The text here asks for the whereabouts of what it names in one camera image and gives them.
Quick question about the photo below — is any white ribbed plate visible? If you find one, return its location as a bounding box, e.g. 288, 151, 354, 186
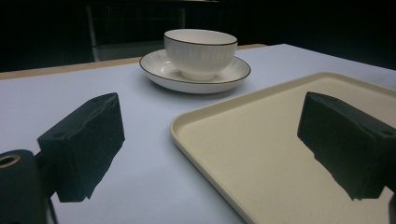
138, 49, 252, 94

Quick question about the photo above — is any white ribbed bowl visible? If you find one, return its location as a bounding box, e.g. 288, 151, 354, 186
163, 28, 239, 82

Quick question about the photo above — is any beige plastic tray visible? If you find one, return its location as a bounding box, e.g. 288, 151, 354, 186
169, 71, 396, 224

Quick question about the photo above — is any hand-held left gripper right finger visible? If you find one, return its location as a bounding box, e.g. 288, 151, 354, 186
296, 91, 396, 201

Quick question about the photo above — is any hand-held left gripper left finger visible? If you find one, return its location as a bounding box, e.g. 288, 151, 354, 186
36, 91, 126, 203

